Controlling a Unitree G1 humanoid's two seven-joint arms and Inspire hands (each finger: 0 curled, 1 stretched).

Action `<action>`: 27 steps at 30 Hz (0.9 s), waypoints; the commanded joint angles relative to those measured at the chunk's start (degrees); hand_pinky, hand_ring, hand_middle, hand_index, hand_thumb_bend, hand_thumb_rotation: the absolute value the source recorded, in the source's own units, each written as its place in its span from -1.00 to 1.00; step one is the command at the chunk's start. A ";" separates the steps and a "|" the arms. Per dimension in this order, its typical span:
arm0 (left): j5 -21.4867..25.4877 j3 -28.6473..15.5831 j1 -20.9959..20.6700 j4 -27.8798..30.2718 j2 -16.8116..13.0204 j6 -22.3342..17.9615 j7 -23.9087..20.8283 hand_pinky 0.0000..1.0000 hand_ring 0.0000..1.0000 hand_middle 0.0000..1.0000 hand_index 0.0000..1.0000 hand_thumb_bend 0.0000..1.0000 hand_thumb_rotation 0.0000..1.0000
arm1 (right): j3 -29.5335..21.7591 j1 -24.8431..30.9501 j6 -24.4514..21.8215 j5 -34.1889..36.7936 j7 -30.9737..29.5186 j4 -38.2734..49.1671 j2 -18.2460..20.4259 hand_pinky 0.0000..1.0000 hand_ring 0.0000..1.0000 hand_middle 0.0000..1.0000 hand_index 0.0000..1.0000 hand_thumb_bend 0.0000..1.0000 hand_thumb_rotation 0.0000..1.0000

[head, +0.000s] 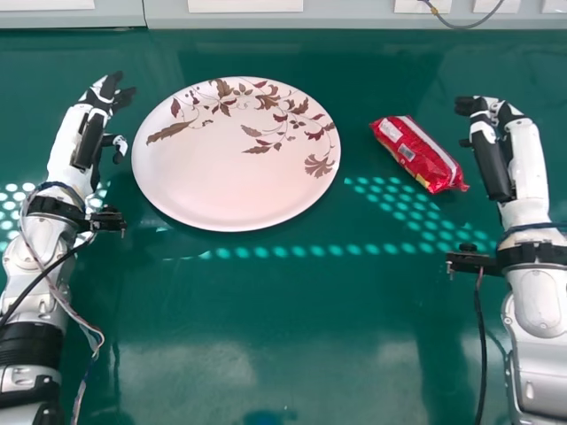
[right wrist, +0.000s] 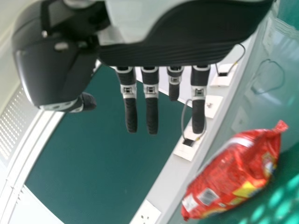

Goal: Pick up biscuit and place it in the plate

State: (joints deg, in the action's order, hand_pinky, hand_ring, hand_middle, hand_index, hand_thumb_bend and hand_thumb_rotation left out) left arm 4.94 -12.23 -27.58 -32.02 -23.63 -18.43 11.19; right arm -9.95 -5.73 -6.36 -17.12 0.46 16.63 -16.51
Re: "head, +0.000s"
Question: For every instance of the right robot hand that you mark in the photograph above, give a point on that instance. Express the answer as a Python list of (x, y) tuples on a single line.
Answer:
[(527, 168)]

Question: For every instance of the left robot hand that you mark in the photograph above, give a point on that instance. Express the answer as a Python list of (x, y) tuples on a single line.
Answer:
[(66, 150)]

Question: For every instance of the red biscuit packet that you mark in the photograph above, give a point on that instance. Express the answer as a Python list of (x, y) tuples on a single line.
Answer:
[(416, 150)]

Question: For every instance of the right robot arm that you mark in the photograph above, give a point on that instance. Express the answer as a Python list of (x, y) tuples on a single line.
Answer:
[(536, 310)]

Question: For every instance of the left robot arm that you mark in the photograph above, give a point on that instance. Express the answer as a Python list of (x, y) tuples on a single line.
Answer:
[(40, 248)]

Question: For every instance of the plate with brown leaf pattern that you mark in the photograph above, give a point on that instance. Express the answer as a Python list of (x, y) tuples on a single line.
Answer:
[(221, 177)]

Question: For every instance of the white socket plate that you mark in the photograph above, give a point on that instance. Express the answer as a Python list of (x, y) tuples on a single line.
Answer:
[(407, 5), (556, 5), (496, 5)]

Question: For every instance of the grey socket rail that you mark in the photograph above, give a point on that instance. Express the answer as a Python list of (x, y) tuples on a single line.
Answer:
[(354, 20)]

